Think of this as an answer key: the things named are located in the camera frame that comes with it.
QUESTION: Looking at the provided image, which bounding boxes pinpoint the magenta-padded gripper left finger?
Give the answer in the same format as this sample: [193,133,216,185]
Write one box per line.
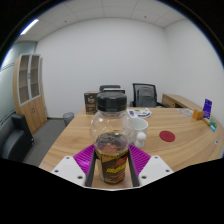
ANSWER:
[50,143,97,187]

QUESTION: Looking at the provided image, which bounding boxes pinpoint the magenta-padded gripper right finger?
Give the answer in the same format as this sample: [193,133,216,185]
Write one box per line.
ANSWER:
[128,143,174,187]

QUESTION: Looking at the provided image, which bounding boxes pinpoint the clear drink bottle black cap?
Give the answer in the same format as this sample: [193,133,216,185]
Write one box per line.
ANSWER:
[89,91,135,185]

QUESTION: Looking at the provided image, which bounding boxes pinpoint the white mug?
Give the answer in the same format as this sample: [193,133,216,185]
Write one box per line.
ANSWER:
[131,117,150,150]

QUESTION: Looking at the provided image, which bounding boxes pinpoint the flat round red coaster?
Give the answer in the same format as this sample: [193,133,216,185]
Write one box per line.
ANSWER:
[158,130,176,143]

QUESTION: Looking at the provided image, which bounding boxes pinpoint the grey waste bin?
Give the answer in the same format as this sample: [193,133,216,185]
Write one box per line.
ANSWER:
[62,111,75,127]

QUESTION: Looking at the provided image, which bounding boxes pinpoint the white printed leaflet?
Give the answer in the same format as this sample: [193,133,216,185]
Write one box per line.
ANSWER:
[126,107,153,119]

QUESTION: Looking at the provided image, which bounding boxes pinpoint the tall dark brown box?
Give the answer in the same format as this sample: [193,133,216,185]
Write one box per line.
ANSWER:
[83,91,100,116]

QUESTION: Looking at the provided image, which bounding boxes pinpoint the grey mesh office chair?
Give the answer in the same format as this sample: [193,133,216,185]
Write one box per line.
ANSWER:
[129,82,167,109]

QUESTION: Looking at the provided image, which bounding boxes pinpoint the round glass dish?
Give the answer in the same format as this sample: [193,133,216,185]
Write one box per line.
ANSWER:
[179,107,195,118]

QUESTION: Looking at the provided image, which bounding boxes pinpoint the wooden side cabinet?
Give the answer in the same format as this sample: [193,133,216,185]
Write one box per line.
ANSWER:
[161,93,203,111]

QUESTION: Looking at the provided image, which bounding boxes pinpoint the orange box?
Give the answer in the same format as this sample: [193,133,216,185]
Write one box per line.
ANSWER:
[192,108,205,121]

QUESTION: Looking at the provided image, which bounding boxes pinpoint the black sofa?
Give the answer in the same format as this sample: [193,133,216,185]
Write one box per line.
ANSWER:
[0,113,35,163]

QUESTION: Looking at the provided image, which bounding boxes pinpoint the flat dark brown box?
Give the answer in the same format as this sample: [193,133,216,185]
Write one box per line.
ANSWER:
[103,87,127,95]

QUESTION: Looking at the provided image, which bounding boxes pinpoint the black visitor chair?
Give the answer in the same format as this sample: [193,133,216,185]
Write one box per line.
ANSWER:
[98,84,122,93]

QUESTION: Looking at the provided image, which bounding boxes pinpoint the purple standing sign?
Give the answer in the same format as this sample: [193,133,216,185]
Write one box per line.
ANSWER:
[202,98,213,120]

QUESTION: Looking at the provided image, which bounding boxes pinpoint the wooden shelf unit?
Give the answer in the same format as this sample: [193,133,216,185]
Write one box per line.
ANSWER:
[12,53,49,135]

